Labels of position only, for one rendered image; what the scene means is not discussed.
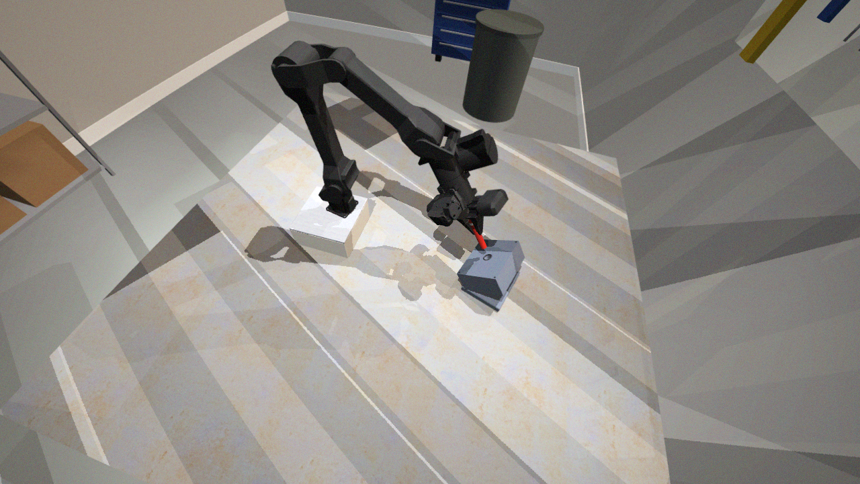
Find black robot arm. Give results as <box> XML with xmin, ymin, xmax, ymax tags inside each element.
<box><xmin>271</xmin><ymin>41</ymin><xmax>498</xmax><ymax>227</ymax></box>

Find dark red peg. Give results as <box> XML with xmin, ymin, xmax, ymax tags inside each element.
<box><xmin>469</xmin><ymin>220</ymin><xmax>487</xmax><ymax>249</ymax></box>

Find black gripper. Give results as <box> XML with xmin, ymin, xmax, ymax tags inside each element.
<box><xmin>437</xmin><ymin>171</ymin><xmax>509</xmax><ymax>235</ymax></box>

